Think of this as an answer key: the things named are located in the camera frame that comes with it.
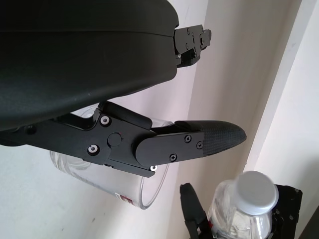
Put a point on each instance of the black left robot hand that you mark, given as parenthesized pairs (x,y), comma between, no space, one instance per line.
(74,62)

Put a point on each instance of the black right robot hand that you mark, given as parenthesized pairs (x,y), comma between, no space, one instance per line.
(193,211)

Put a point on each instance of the clear plastic water bottle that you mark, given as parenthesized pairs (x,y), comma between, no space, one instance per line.
(249,199)

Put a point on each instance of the clear glass cup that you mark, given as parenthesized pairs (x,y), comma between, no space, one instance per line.
(112,184)

